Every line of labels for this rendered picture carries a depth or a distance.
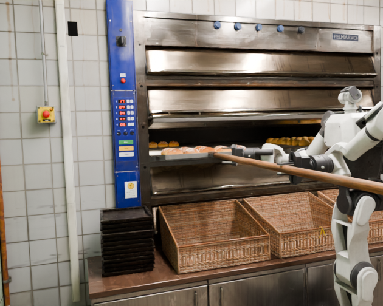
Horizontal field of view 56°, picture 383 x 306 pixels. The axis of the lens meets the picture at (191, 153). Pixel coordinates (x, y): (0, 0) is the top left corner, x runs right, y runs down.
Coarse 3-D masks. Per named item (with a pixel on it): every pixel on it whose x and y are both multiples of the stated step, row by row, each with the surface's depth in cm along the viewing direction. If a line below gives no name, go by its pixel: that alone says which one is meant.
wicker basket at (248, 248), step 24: (168, 216) 233; (192, 216) 238; (216, 216) 242; (240, 216) 242; (168, 240) 210; (216, 240) 239; (240, 240) 200; (264, 240) 205; (192, 264) 193; (216, 264) 197; (240, 264) 201
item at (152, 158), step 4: (284, 148) 267; (288, 148) 265; (292, 148) 264; (296, 148) 265; (300, 148) 266; (328, 148) 273; (288, 152) 263; (152, 156) 233; (156, 156) 234; (152, 160) 233; (156, 160) 234; (160, 160) 235; (164, 160) 236; (168, 160) 236; (172, 160) 237; (176, 160) 238; (180, 160) 239
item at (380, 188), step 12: (216, 156) 200; (228, 156) 185; (264, 168) 148; (276, 168) 138; (288, 168) 130; (300, 168) 124; (324, 180) 111; (336, 180) 105; (348, 180) 101; (360, 180) 97; (372, 192) 93
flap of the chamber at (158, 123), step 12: (156, 120) 218; (168, 120) 220; (180, 120) 222; (192, 120) 224; (204, 120) 226; (216, 120) 229; (228, 120) 231; (240, 120) 234; (252, 120) 238; (264, 120) 242; (276, 120) 246; (288, 120) 250; (300, 120) 255; (312, 120) 259
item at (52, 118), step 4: (36, 108) 205; (40, 108) 205; (44, 108) 205; (48, 108) 206; (52, 108) 207; (40, 112) 205; (52, 112) 207; (40, 116) 205; (52, 116) 207; (56, 116) 212; (40, 120) 205; (44, 120) 206; (48, 120) 206; (52, 120) 207; (56, 120) 210
